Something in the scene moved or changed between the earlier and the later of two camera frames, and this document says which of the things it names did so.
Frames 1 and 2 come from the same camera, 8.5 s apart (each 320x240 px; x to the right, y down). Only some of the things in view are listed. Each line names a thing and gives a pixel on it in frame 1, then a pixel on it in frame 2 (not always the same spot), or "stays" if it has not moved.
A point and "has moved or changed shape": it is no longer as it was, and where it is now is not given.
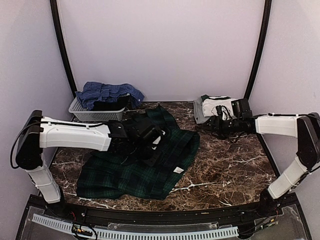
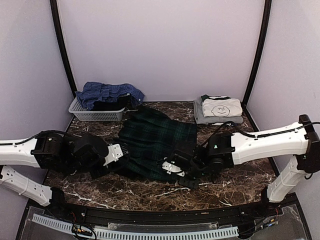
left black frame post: x=64 y=46 stays
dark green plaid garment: x=107 y=174 has moved or changed shape
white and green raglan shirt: x=209 y=104 stays
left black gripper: x=151 y=161 -> x=101 y=173
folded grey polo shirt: x=199 y=111 stays
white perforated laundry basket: x=80 y=114 stays
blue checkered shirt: x=91 y=92 stays
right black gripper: x=214 y=119 -> x=192 y=184
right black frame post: x=266 y=16 stays
